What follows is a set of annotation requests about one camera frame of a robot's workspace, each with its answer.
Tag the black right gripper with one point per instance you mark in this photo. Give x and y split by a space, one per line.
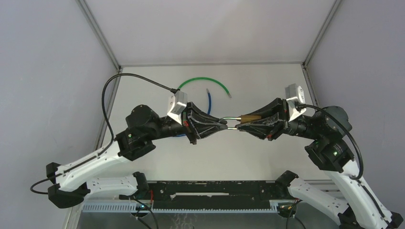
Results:
275 108

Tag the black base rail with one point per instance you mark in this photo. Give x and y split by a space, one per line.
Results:
212 193

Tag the white slotted cable duct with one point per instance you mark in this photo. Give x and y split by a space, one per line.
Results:
126 207

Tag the large brass padlock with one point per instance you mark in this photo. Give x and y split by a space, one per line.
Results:
241 119

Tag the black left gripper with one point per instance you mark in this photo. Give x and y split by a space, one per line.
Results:
201 130

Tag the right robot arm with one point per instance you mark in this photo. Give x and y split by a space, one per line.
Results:
334 151

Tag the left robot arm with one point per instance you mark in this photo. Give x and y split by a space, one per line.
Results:
74 182

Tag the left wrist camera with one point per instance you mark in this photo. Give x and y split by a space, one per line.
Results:
176 105

